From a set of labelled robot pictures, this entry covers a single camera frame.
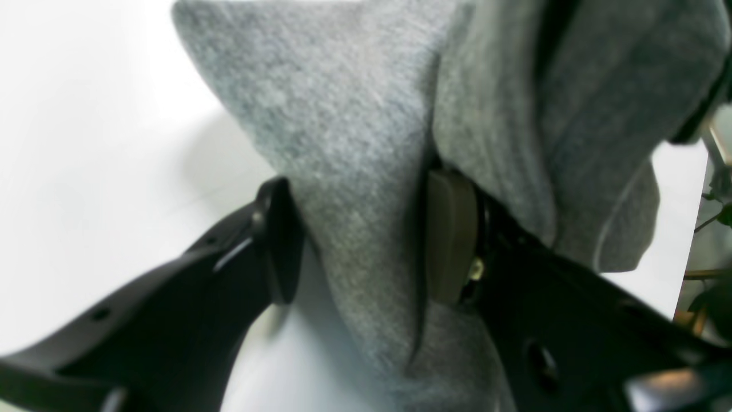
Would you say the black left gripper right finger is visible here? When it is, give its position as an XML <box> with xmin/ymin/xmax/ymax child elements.
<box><xmin>424</xmin><ymin>169</ymin><xmax>730</xmax><ymax>411</ymax></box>

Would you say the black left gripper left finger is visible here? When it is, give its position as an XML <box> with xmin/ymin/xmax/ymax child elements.
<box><xmin>1</xmin><ymin>177</ymin><xmax>304</xmax><ymax>411</ymax></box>

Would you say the grey T-shirt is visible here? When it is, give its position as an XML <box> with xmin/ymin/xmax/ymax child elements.
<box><xmin>172</xmin><ymin>1</ymin><xmax>730</xmax><ymax>411</ymax></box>

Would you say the green potted plant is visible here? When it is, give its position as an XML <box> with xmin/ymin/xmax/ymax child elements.
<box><xmin>675</xmin><ymin>163</ymin><xmax>730</xmax><ymax>347</ymax></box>

